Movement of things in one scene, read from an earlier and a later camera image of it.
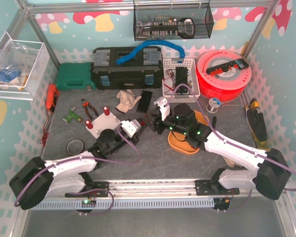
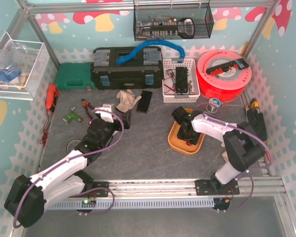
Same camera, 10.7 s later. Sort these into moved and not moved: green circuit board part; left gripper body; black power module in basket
Moved: left gripper body
Not moved: green circuit board part; black power module in basket
